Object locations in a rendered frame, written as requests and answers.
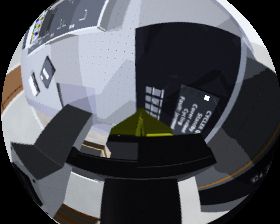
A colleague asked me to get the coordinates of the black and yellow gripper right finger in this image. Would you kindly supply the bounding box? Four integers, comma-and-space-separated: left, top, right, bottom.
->
141, 108, 173, 136

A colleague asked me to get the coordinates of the white pcr plate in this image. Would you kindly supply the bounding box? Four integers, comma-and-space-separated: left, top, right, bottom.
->
29, 74, 38, 96

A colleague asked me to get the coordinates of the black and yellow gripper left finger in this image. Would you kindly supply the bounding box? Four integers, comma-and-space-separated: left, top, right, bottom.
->
109, 108, 141, 136

